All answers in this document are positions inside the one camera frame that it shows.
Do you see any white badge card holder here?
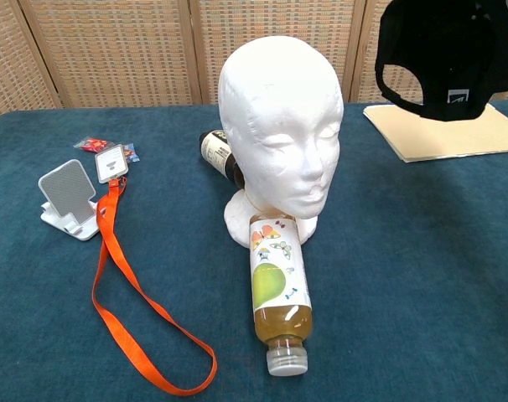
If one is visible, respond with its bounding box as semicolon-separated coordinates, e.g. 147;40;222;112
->
94;143;127;184

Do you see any red candy packet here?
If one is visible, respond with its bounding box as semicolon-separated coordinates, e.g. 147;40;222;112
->
73;136;108;153

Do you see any white folding phone stand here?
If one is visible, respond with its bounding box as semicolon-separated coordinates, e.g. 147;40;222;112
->
38;158;101;242

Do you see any woven wooden folding screen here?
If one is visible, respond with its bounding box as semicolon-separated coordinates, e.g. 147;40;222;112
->
0;0;508;122

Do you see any white foam mannequin head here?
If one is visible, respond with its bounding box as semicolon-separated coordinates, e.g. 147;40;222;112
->
217;33;345;249

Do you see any orange lanyard strap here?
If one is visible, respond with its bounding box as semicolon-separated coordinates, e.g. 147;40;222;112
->
91;176;219;397

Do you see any juice bottle with butterfly label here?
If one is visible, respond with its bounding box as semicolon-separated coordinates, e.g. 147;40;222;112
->
248;213;314;377

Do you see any dark bottle with white label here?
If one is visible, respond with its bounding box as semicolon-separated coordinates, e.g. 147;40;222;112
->
198;129;247;188

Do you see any black baseball cap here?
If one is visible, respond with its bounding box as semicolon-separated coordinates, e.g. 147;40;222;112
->
374;0;508;123

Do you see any cream manila folder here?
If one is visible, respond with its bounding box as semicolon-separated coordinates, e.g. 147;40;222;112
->
362;102;508;163

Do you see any blue plush tablecloth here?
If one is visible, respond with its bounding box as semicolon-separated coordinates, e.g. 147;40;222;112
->
0;99;508;402

